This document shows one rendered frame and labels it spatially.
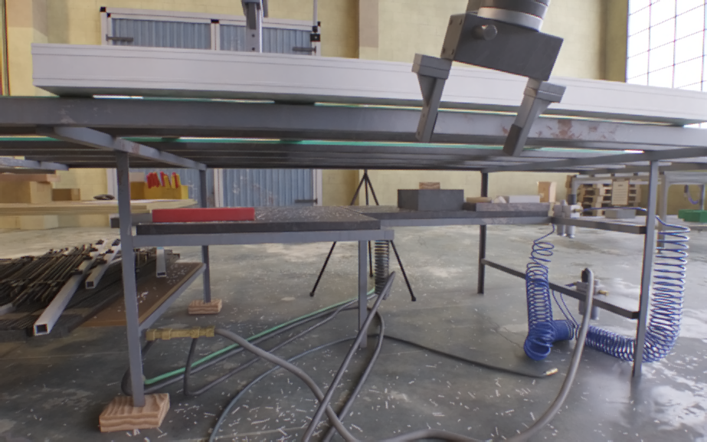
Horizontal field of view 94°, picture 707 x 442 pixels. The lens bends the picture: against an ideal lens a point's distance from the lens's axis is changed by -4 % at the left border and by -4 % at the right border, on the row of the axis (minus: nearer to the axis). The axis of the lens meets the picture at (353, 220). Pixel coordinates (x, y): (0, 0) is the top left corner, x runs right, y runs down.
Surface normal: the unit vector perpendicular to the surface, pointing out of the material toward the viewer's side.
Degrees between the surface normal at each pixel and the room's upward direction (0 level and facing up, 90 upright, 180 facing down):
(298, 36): 90
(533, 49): 114
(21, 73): 90
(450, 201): 90
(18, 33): 90
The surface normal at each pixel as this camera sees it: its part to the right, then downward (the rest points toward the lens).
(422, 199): 0.20, 0.09
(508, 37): 0.12, 0.48
